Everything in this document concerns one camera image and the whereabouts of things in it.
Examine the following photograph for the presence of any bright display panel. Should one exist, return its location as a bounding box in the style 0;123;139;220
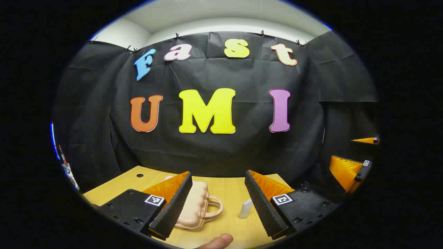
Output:
57;145;80;191

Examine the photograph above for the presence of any white skin care tube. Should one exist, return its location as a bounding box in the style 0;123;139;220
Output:
238;199;253;219

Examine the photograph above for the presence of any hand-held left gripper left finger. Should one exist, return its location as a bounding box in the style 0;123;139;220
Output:
92;170;193;241

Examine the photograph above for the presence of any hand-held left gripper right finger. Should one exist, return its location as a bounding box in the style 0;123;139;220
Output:
244;169;343;241

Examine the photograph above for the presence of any black backdrop cloth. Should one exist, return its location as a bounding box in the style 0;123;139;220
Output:
52;30;381;189

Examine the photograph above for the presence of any pink suitcase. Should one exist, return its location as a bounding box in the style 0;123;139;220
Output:
165;176;224;231

